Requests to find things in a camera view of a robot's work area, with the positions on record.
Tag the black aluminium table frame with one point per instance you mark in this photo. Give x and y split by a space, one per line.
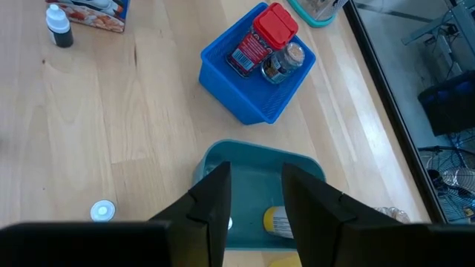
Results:
394 111

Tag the teal-rimmed metal box grater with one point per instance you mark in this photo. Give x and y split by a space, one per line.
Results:
315 13

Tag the black floor fan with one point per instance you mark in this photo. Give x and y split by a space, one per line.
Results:
445 178

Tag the small brown dropper bottle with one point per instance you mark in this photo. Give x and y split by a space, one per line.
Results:
230 223

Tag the small dark dropper bottle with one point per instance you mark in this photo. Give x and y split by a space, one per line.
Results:
59 33

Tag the labelled glass spice jar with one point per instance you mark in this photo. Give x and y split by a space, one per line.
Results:
285 61

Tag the paprika tin with red lid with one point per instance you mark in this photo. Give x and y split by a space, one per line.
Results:
274 26

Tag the blue Frosted Flakes cereal box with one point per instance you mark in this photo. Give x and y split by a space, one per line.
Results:
96 16

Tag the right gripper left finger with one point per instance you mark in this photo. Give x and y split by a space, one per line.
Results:
111 244

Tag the orange-yellow squeeze bottle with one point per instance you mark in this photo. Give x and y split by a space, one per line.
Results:
276 222

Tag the blue slotted plastic basket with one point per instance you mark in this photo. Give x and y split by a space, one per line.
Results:
237 100

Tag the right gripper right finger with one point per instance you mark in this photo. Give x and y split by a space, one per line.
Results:
371 244

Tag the black floor case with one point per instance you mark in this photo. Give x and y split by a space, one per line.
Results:
451 100

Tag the small blue dropper bottle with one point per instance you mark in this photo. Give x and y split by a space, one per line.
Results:
102 211

